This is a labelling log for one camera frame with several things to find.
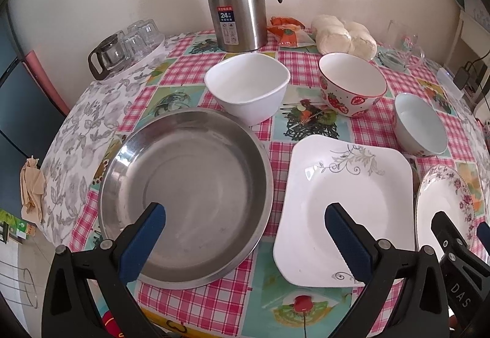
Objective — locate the beige cloth rag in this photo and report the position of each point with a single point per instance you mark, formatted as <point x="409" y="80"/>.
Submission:
<point x="32" y="189"/>

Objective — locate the glass teapot black handle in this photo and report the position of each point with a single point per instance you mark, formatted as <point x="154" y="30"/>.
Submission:
<point x="108" y="57"/>

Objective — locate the clear glass mug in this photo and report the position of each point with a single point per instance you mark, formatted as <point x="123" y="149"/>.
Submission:
<point x="400" y="50"/>

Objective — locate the white tray with glasses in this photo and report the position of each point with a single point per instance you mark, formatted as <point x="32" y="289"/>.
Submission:
<point x="140" y="39"/>

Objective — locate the bag of steamed buns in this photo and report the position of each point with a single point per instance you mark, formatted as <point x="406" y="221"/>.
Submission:
<point x="332" y="34"/>

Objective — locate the white square bowl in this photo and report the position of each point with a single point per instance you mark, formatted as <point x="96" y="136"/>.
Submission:
<point x="249" y="86"/>

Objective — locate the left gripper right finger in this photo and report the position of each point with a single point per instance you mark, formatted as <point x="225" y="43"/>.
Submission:
<point x="422" y="306"/>

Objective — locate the strawberry pattern bowl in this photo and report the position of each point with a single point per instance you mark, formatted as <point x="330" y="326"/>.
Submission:
<point x="350" y="85"/>

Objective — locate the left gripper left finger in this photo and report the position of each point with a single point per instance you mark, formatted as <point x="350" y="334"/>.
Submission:
<point x="69" y="309"/>

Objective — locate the white square plate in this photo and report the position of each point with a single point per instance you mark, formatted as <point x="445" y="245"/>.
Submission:
<point x="373" y="184"/>

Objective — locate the light blue small bowl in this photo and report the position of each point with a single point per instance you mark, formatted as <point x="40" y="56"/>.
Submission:
<point x="417" y="127"/>

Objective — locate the checkered picture tablecloth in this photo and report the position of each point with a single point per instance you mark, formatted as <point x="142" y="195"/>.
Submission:
<point x="254" y="299"/>

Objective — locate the white shelf rack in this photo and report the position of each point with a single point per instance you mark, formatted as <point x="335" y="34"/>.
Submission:
<point x="470" y="46"/>

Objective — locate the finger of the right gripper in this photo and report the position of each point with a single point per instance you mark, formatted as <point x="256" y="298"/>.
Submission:
<point x="483" y="233"/>
<point x="465" y="275"/>

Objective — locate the white power strip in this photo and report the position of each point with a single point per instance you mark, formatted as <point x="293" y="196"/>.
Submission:
<point x="447" y="82"/>

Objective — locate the grey floral table cover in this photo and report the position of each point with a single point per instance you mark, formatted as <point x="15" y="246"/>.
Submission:
<point x="77" y="149"/>

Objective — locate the wire basket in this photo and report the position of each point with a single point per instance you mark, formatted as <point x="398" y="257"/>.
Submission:
<point x="17" y="285"/>

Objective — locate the large stainless steel plate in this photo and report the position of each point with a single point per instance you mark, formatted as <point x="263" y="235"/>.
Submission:
<point x="215" y="181"/>

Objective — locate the black charger plug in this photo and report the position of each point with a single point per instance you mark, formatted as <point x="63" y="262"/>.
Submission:
<point x="461" y="78"/>

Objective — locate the orange snack packet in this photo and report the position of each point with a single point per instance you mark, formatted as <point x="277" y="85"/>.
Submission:
<point x="286" y="31"/>

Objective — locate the floral round plate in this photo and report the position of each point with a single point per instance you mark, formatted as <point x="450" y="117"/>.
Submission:
<point x="444" y="203"/>

